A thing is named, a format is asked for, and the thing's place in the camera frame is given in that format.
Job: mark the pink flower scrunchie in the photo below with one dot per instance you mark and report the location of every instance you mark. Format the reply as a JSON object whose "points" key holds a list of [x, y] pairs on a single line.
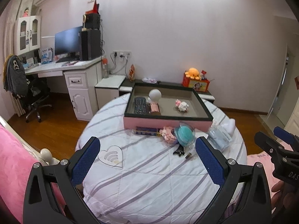
{"points": [[168, 134]]}

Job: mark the blue gold rectangular box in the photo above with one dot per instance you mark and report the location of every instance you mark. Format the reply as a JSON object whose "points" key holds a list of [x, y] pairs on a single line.
{"points": [[147, 131]]}

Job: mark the orange cap water bottle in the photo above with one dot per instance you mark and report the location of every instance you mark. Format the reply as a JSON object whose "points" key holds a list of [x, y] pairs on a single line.
{"points": [[105, 69]]}

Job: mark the white round-head figurine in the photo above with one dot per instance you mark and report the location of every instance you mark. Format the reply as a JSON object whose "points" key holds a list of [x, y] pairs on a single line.
{"points": [[154, 96]]}

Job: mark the rose gold metal tin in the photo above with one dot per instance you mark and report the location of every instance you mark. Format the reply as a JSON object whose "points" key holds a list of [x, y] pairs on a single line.
{"points": [[154, 109]]}

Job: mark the pink bed blanket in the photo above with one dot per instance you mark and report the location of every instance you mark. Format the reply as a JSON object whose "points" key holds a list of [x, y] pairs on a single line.
{"points": [[16, 165]]}

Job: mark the black computer tower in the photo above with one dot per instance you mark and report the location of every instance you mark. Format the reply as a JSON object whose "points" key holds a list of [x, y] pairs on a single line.
{"points": [[90, 44]]}

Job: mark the heart-shaped clear coaster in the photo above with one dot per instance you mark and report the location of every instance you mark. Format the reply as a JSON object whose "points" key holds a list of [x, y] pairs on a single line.
{"points": [[113, 156]]}

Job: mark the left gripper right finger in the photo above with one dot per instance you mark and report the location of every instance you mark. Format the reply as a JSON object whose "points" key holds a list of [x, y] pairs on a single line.
{"points": [[243, 195]]}

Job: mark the white desk with drawers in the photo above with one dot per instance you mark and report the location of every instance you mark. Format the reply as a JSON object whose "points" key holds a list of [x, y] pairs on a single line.
{"points": [[80, 78]]}

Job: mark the clear dental flossers box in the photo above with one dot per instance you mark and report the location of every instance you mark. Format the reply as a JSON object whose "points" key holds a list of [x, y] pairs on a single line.
{"points": [[219, 137]]}

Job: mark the white glass-door cabinet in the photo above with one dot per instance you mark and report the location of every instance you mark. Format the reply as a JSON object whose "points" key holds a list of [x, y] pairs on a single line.
{"points": [[27, 34]]}

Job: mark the white door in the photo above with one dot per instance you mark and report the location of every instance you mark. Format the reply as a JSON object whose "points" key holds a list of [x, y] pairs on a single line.
{"points": [[281, 82]]}

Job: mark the crumpled white packet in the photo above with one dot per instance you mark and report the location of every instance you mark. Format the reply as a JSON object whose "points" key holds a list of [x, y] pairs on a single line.
{"points": [[149, 80]]}

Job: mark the orange octopus plush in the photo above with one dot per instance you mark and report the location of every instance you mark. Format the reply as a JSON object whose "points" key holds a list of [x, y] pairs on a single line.
{"points": [[193, 73]]}

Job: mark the pink white block toy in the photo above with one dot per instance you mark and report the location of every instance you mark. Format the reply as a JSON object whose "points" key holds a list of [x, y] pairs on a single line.
{"points": [[181, 106]]}

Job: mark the black white TV stand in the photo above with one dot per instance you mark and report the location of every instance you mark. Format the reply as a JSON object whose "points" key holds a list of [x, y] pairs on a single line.
{"points": [[127, 86]]}

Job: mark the pink storage box tray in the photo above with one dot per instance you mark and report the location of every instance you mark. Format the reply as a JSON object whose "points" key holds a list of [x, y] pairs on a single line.
{"points": [[198, 116]]}

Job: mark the red printed storage box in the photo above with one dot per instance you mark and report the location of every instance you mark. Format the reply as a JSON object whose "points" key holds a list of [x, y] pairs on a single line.
{"points": [[197, 85]]}

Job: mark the white side cabinet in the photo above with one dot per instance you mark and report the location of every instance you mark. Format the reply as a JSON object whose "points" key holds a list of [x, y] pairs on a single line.
{"points": [[108, 89]]}

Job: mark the black office chair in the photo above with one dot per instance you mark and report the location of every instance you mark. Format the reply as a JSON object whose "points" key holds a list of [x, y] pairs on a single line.
{"points": [[32, 92]]}

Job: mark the black speaker with red item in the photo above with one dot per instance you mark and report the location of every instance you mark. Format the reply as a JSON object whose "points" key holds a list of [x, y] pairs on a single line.
{"points": [[91, 18]]}

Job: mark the teal puff in clear case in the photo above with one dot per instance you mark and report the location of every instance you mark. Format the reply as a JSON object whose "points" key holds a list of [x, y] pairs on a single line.
{"points": [[184, 134]]}

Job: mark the person's right hand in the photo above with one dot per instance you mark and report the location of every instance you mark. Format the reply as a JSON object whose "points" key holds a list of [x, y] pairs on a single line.
{"points": [[277, 189]]}

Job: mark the white wall power strip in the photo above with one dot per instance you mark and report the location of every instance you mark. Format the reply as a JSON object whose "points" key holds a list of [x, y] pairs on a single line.
{"points": [[121, 56]]}

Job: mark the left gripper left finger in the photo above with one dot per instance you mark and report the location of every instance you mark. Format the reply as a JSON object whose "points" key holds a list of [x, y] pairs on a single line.
{"points": [[52, 194]]}

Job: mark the black computer monitor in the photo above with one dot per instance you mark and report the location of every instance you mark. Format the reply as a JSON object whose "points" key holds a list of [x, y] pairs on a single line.
{"points": [[67, 41]]}

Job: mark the small black figurine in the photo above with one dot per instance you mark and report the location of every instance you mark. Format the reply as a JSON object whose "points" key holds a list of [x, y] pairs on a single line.
{"points": [[179, 151]]}

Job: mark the black remote control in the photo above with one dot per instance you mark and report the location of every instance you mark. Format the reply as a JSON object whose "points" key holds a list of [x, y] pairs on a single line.
{"points": [[140, 106]]}

